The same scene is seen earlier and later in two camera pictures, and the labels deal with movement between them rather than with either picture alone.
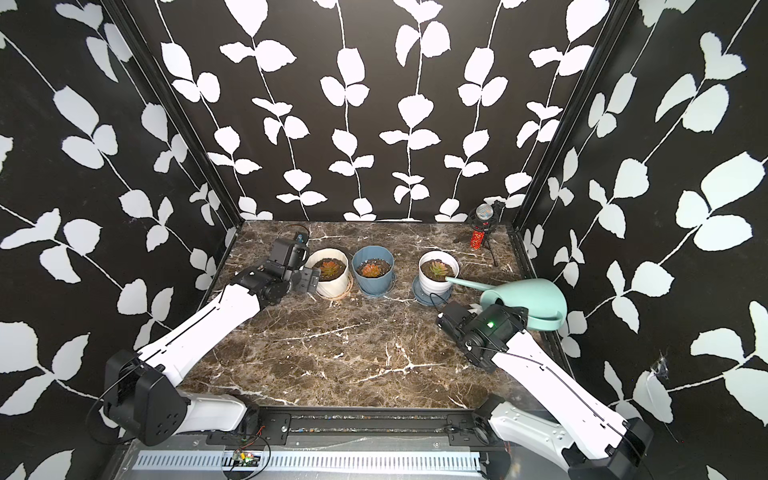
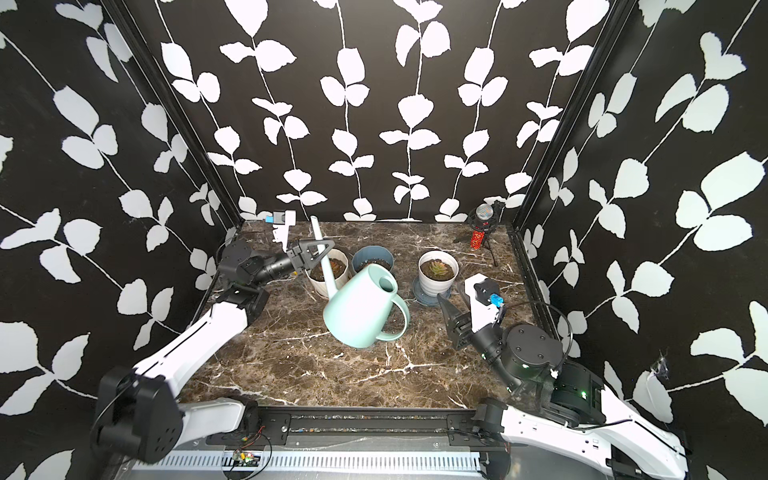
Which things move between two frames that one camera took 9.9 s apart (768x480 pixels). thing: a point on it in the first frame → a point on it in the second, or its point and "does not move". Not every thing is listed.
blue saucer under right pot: [428, 299] does not move
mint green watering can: [545, 303] → [357, 315]
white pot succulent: [333, 264] does not move
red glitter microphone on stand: [481, 220] does not move
